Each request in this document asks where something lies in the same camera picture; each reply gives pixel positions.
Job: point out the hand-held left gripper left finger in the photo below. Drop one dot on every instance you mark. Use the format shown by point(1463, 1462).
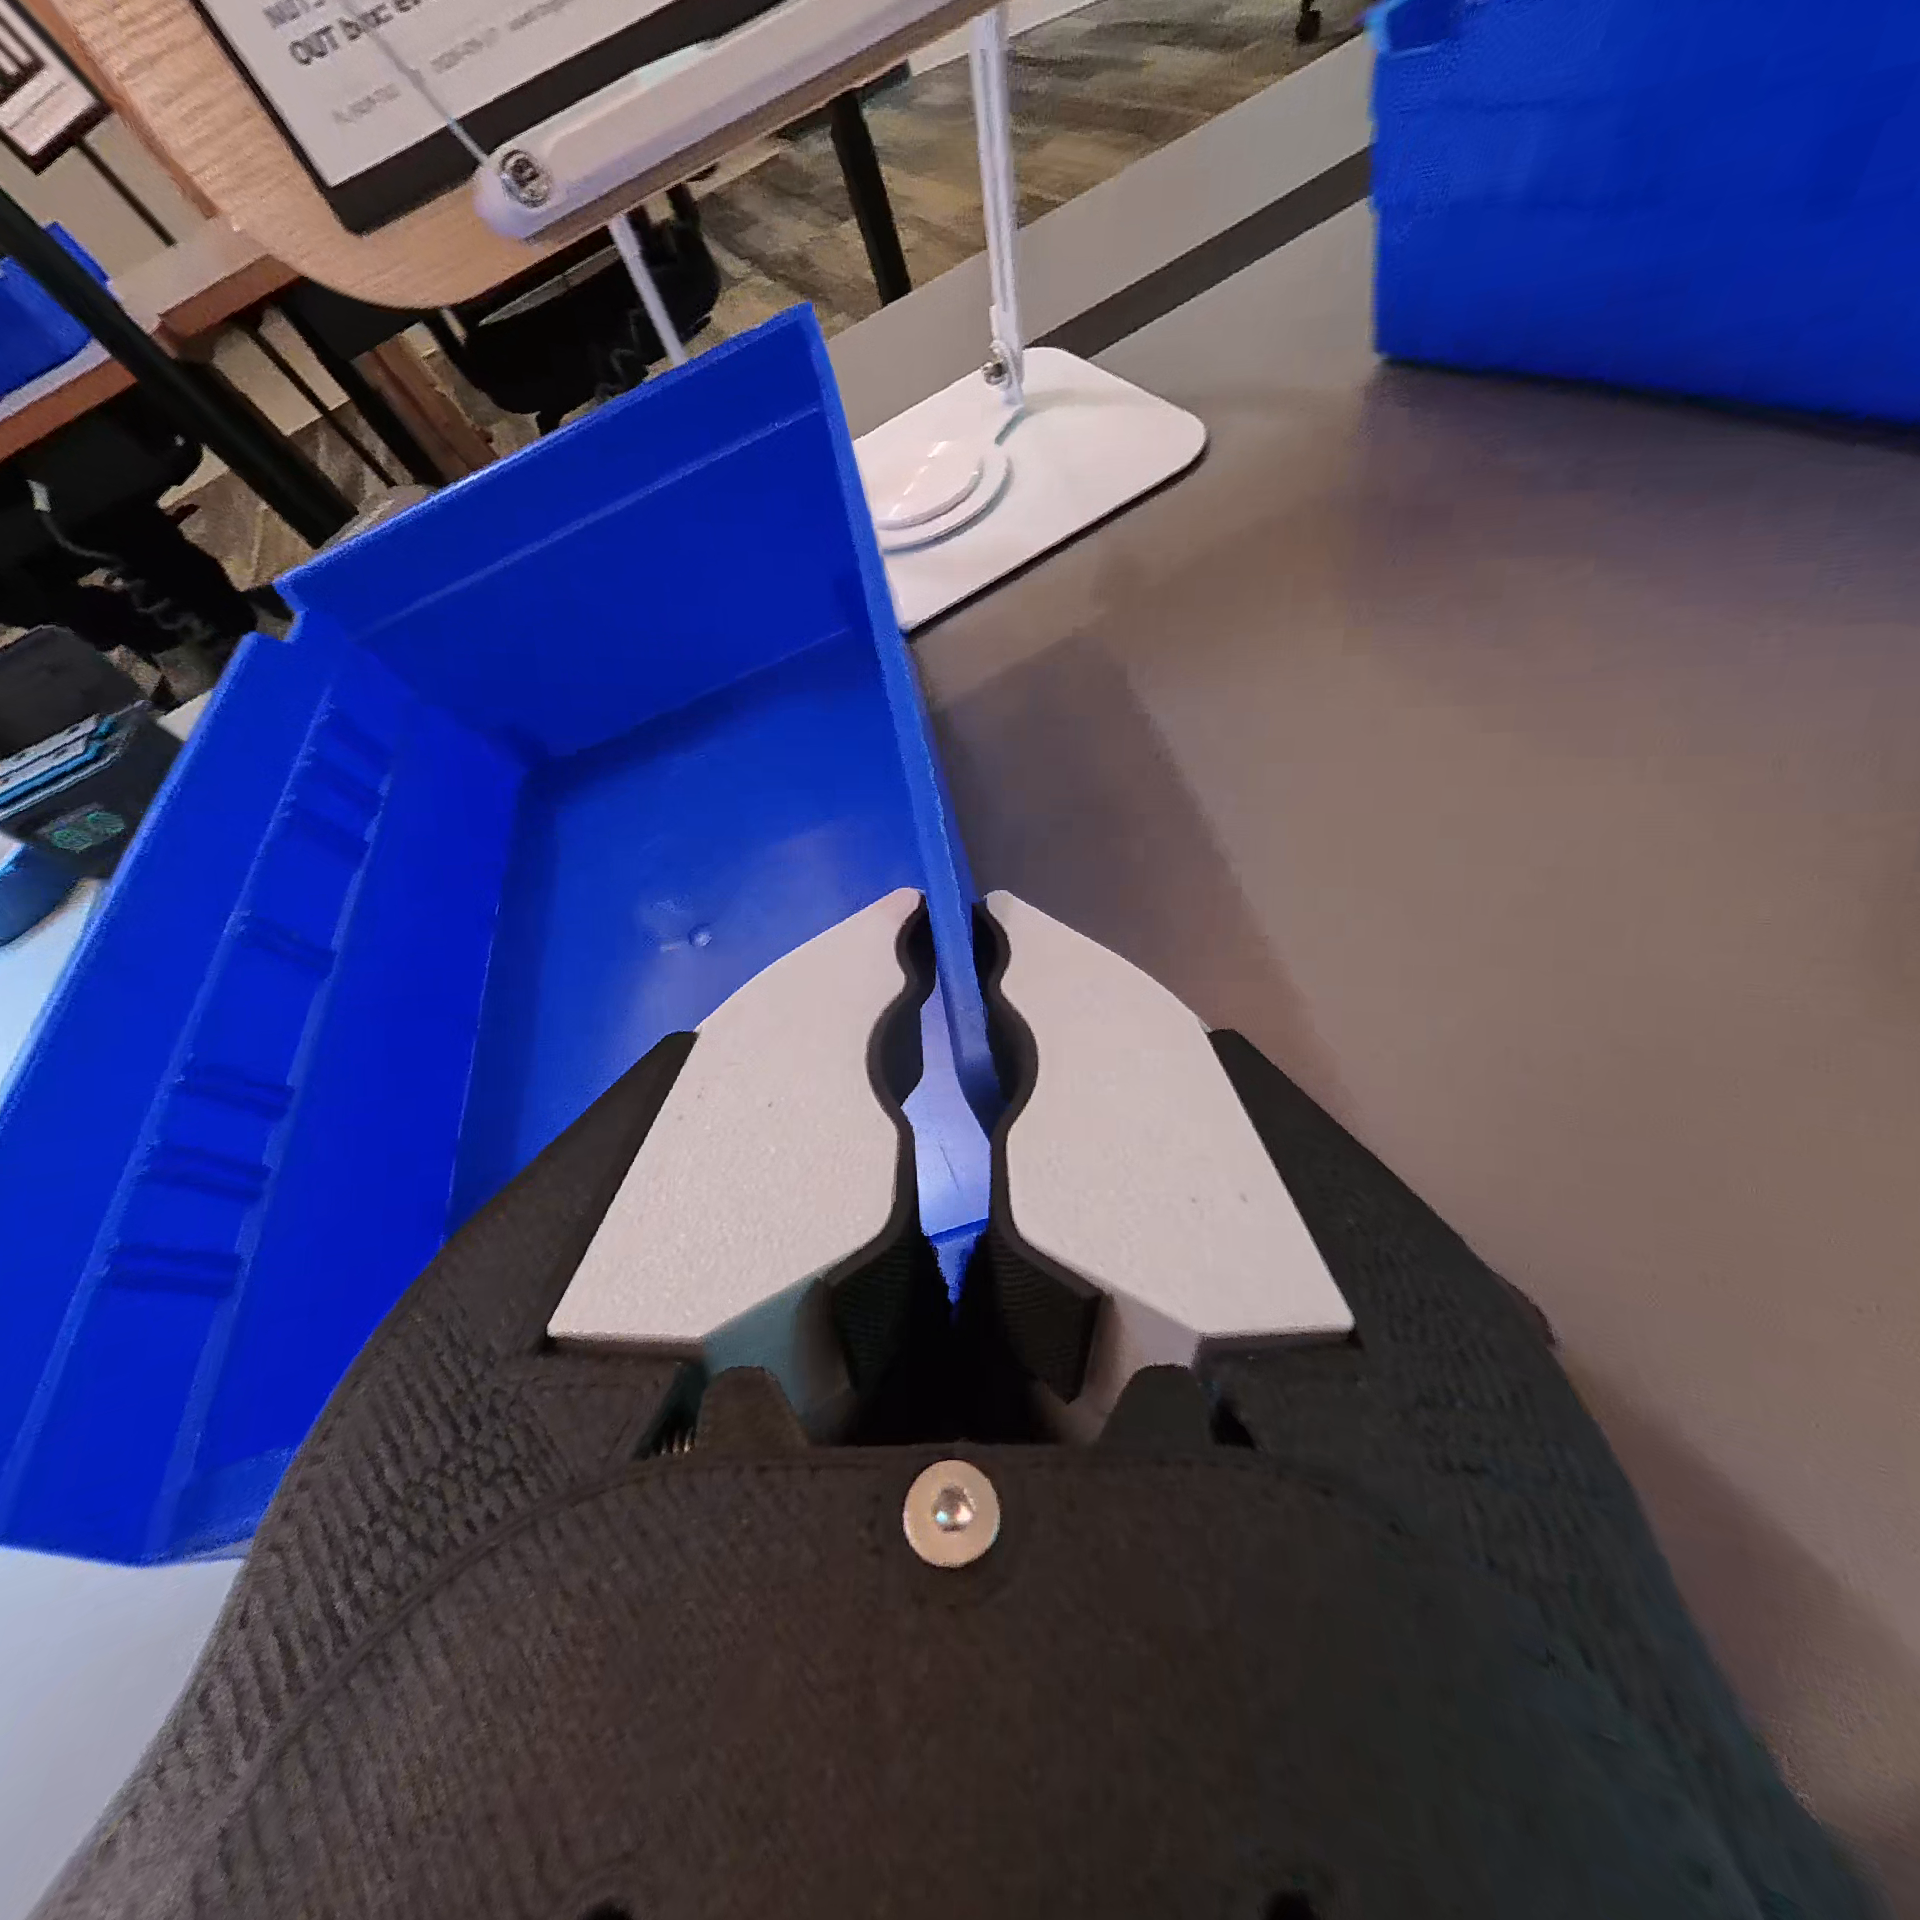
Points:
point(750, 1185)

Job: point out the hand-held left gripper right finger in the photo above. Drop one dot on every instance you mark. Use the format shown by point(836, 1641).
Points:
point(1155, 1198)

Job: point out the blue plastic bin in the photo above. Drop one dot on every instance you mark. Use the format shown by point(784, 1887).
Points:
point(375, 899)
point(1649, 194)

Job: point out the white display stand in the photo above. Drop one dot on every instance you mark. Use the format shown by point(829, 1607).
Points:
point(1079, 453)

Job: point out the blue tape roll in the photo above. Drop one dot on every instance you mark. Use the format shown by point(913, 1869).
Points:
point(30, 899)

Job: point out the black battery charger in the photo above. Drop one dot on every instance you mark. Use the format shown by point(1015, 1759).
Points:
point(65, 781)

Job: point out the black office chair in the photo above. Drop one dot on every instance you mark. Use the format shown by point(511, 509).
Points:
point(600, 332)

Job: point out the wood-top desk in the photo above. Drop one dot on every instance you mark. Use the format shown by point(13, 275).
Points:
point(195, 284)

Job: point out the row of small blue bins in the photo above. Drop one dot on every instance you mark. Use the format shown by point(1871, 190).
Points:
point(36, 324)

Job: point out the printed marker sign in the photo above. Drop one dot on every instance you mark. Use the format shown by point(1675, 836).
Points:
point(36, 90)

